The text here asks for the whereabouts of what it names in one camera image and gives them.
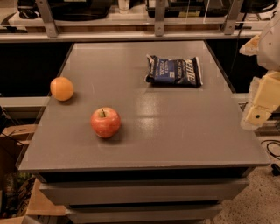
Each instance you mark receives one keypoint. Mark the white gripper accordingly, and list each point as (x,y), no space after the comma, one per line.
(270,48)

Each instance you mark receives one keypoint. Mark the blue chip bag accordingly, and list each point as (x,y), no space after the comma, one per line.
(178,72)

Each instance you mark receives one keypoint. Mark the red apple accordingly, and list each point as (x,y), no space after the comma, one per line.
(105,122)

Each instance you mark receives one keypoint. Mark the grey upper drawer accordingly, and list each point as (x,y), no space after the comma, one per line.
(143,191)

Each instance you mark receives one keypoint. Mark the grey drawer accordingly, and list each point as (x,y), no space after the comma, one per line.
(143,191)
(103,215)

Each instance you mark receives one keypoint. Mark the grey lower drawer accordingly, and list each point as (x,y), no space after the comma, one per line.
(103,215)

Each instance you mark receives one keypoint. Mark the orange fruit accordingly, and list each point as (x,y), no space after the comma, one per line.
(62,89)

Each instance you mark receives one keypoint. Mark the black bin on shelf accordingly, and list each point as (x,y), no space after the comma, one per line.
(79,10)

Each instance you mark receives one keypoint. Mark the metal shelf rack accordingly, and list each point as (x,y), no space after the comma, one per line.
(133,26)

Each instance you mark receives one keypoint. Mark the cardboard box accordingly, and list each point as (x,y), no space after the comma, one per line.
(14,141)

